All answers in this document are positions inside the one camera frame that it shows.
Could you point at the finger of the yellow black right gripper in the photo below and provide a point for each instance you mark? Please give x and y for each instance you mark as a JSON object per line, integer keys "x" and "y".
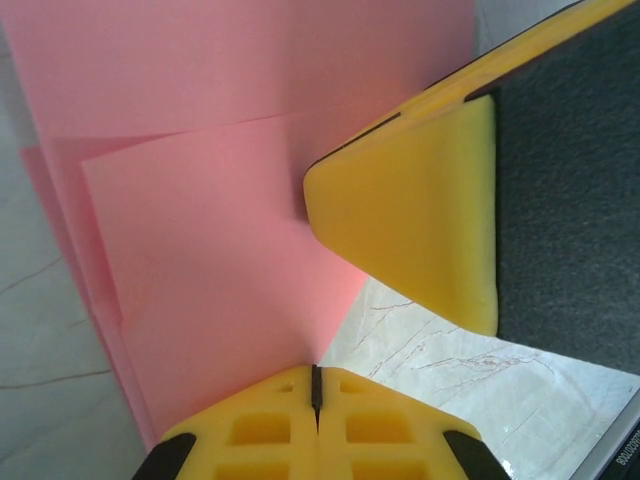
{"x": 415, "y": 210}

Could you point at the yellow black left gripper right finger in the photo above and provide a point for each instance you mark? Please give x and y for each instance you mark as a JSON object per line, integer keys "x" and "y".
{"x": 390, "y": 440}

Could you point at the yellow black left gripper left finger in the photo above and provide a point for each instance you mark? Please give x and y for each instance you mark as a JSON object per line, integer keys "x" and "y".
{"x": 250, "y": 440}

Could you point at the pink cloth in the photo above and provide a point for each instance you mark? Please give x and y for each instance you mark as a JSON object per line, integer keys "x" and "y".
{"x": 200, "y": 225}

